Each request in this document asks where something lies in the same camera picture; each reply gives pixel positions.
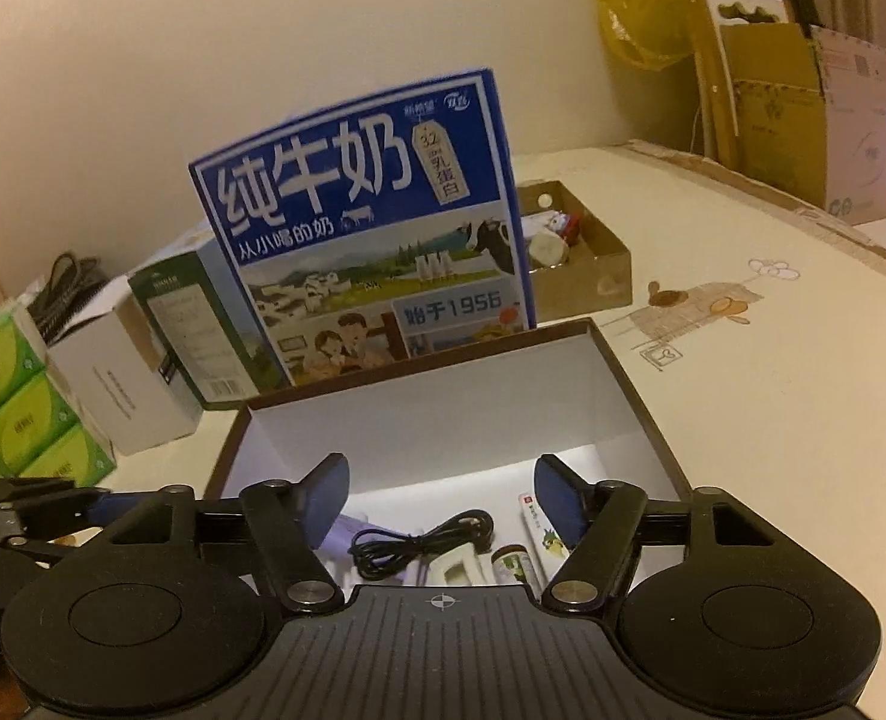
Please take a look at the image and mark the yellow plastic bag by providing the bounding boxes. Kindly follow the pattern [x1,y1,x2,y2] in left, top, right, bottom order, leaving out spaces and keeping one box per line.
[593,0,722,70]

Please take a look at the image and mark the round white container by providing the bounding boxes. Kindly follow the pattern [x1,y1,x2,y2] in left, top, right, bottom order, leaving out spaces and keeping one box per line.
[529,229,568,269]

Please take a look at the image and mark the small spray bottle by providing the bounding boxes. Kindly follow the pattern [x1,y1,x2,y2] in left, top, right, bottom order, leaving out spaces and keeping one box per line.
[490,544,546,590]

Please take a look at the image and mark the pale pink printed carton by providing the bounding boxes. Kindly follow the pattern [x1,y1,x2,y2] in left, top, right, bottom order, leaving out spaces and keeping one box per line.
[810,26,886,226]

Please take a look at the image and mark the shallow brown cardboard tray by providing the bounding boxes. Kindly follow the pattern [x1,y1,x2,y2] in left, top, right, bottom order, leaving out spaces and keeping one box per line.
[516,180,633,323]

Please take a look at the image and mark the black cable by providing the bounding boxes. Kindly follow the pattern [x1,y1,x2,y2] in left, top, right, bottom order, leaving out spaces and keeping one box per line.
[353,510,496,580]

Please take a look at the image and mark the white medicine box green bird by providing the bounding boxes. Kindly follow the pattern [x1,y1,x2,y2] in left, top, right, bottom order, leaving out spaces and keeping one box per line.
[518,491,575,580]

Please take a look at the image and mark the white plastic clip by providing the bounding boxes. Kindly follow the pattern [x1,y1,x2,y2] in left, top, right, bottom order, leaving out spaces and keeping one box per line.
[420,547,490,587]

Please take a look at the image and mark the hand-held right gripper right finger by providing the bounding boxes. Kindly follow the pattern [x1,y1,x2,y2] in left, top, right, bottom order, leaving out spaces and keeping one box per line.
[534,455,804,612]

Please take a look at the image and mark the bundle of green tissue packets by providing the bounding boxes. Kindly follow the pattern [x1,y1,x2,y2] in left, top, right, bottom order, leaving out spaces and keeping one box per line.
[0,300,119,488]

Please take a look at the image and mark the cream printed bed cover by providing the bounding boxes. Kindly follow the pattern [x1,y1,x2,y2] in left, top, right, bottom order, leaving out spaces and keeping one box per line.
[0,139,886,616]

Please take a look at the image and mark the blue milk carton box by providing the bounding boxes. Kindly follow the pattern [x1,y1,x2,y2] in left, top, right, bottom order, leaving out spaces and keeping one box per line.
[189,67,538,391]

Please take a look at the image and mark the white cardboard box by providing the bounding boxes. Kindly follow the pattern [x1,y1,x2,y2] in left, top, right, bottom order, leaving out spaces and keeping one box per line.
[47,289,204,457]

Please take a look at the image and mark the dark green product box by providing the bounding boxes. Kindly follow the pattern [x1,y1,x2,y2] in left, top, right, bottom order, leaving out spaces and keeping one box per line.
[128,235,294,411]

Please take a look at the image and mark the black bag with straps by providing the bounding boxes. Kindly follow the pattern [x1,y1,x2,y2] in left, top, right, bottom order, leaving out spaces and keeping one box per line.
[26,251,112,346]

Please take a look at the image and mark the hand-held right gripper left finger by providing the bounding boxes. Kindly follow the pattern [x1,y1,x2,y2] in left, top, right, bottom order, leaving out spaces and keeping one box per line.
[75,454,352,612]

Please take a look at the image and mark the purple handheld device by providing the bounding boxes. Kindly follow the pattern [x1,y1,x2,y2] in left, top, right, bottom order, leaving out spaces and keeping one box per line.
[323,508,430,587]

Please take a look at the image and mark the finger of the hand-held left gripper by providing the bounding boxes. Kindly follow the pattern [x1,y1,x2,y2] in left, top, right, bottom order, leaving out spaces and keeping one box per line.
[0,491,112,547]
[0,476,76,505]

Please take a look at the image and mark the brown shoe box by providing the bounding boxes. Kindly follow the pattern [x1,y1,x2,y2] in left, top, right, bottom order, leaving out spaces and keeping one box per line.
[199,317,693,593]

